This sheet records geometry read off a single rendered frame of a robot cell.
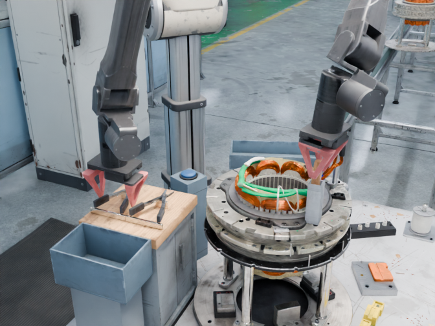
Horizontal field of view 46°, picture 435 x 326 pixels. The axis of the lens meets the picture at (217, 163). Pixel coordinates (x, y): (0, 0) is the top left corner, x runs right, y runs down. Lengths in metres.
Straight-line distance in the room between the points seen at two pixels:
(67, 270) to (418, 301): 0.86
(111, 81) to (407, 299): 0.91
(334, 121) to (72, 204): 2.61
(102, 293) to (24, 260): 1.89
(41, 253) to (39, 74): 1.11
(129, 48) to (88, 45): 2.33
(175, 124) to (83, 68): 1.83
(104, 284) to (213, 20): 0.75
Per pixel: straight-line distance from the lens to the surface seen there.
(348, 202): 1.15
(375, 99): 0.88
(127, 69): 0.98
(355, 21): 0.94
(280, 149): 1.50
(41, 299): 2.65
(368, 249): 1.57
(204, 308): 1.29
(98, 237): 1.13
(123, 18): 0.92
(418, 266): 1.55
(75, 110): 3.28
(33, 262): 2.90
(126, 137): 0.99
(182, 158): 1.53
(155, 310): 1.18
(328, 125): 0.95
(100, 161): 1.12
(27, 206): 3.44
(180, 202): 1.18
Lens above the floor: 1.66
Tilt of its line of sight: 26 degrees down
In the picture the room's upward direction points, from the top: straight up
